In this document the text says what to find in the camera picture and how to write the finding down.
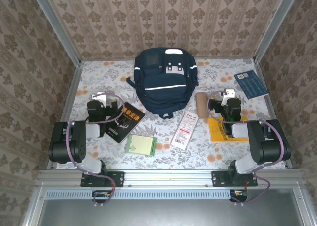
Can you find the brown cardboard tube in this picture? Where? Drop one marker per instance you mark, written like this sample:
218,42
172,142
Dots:
202,104

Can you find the black book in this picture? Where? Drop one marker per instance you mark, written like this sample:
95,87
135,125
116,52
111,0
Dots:
126,127

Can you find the yellow book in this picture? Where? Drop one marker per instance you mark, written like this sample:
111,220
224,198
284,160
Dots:
218,131

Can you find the blue book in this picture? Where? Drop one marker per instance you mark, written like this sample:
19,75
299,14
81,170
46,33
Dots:
251,84

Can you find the white red pen package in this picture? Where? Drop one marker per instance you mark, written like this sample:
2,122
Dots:
184,130

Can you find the green notebook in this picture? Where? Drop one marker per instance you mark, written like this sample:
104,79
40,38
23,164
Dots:
138,144

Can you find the navy blue backpack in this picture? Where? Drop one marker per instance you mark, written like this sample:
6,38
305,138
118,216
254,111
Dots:
161,92

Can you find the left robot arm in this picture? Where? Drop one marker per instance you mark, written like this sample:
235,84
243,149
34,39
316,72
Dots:
67,146

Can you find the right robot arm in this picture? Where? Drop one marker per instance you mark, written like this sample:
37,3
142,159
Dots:
267,144

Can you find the floral tablecloth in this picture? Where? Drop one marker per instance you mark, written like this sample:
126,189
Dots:
153,162

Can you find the grey metal panel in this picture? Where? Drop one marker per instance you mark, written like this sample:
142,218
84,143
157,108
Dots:
173,213

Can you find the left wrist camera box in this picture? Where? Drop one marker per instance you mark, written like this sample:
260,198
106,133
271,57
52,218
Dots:
99,97

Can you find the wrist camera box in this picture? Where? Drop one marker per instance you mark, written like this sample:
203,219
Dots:
229,94
99,97

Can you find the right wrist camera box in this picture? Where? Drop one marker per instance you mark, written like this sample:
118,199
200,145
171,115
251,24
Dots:
229,94

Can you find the aluminium side rail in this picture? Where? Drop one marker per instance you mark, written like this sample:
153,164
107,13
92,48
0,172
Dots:
265,87
72,87

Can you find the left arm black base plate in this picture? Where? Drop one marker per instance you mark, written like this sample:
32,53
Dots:
116,179

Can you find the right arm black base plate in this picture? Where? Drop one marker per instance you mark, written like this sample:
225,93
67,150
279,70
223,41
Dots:
219,179

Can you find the aluminium mounting rail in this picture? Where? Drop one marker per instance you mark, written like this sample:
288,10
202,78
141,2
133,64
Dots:
168,179

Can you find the aluminium frame post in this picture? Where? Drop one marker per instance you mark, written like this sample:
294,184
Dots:
56,25
275,25

